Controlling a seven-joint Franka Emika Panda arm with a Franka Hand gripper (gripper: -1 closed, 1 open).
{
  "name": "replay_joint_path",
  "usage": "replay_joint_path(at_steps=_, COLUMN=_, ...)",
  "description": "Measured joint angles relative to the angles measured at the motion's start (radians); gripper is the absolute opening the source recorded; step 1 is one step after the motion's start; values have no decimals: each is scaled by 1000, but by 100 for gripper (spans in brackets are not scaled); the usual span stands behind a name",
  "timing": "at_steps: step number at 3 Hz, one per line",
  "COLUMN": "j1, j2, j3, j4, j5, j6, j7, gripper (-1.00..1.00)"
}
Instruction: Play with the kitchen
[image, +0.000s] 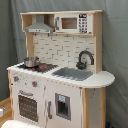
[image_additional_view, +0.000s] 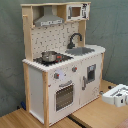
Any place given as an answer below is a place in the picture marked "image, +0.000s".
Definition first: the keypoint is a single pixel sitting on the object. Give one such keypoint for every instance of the small metal pot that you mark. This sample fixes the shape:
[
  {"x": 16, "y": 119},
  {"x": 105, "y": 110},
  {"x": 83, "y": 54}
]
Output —
[{"x": 31, "y": 61}]

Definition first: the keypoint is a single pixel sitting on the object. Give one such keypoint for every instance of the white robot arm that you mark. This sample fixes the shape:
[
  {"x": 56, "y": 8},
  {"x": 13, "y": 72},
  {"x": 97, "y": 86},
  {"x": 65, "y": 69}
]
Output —
[{"x": 14, "y": 124}]

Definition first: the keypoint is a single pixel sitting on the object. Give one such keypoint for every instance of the wooden toy kitchen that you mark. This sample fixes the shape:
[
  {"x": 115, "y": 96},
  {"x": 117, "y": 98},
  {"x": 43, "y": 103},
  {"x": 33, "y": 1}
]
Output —
[{"x": 87, "y": 97}]

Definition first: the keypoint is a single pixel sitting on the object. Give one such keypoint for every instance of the grey toy sink basin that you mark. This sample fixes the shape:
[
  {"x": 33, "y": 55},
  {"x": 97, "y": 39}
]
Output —
[{"x": 73, "y": 74}]

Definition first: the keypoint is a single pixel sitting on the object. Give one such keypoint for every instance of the black toy faucet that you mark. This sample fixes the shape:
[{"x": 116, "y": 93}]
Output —
[{"x": 82, "y": 64}]

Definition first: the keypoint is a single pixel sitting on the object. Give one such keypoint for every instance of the black toy stovetop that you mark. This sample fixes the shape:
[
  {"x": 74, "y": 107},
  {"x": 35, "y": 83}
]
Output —
[{"x": 42, "y": 67}]

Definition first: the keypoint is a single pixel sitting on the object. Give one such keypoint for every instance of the right red stove knob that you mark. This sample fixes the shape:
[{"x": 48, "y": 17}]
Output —
[{"x": 34, "y": 83}]

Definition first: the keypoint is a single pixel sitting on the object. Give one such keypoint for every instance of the red stove knob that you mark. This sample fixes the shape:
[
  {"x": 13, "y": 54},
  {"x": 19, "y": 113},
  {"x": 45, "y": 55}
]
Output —
[
  {"x": 34, "y": 83},
  {"x": 16, "y": 78}
]

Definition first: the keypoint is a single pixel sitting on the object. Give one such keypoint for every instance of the grey toy ice dispenser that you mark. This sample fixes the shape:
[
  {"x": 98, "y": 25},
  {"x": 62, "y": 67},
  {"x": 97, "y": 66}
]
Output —
[{"x": 63, "y": 108}]

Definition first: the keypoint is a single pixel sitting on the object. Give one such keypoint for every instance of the toy microwave oven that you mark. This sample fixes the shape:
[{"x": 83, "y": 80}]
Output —
[{"x": 74, "y": 23}]

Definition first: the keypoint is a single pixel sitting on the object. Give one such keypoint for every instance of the grey toy range hood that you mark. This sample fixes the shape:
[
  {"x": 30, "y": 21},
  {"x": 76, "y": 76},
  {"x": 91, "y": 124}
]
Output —
[{"x": 39, "y": 26}]

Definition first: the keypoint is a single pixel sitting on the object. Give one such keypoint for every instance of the left red stove knob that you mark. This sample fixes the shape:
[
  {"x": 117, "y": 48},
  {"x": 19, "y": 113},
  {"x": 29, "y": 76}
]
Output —
[{"x": 16, "y": 78}]

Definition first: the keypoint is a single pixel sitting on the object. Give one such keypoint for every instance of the toy oven door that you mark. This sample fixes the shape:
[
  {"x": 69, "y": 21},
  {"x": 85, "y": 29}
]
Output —
[{"x": 27, "y": 106}]

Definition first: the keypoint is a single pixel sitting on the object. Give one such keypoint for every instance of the grey cabinet door handle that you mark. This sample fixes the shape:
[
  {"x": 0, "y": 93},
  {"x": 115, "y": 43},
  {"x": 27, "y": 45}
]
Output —
[{"x": 49, "y": 110}]

